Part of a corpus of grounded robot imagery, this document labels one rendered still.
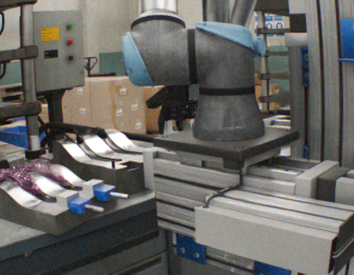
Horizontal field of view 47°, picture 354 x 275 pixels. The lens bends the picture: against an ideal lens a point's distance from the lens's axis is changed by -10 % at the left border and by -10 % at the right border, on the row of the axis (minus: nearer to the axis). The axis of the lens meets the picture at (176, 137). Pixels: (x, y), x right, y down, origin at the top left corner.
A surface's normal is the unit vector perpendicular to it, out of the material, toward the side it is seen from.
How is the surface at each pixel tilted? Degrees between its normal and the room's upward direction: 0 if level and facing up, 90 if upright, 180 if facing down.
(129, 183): 90
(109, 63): 90
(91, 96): 84
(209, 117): 73
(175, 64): 103
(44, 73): 90
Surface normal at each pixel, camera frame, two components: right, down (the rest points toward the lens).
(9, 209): -0.46, 0.19
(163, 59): -0.06, 0.23
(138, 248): 0.71, 0.10
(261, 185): -0.69, 0.17
